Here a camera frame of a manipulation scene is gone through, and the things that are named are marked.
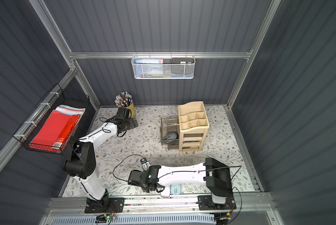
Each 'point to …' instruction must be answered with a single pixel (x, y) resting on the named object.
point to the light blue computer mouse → (175, 189)
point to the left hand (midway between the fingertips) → (131, 124)
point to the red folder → (57, 129)
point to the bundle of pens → (124, 100)
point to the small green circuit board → (103, 218)
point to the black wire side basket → (26, 133)
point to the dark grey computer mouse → (171, 136)
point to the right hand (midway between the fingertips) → (149, 184)
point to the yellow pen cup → (132, 108)
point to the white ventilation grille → (137, 219)
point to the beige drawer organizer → (193, 126)
